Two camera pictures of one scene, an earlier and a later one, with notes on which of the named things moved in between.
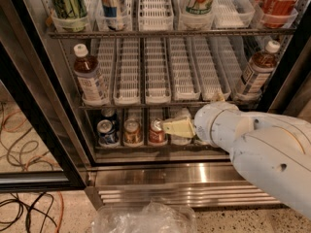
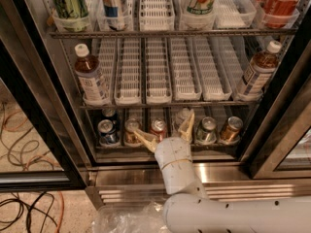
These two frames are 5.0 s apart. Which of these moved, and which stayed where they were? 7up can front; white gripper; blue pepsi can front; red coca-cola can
Moved: white gripper
Stayed: 7up can front; blue pepsi can front; red coca-cola can
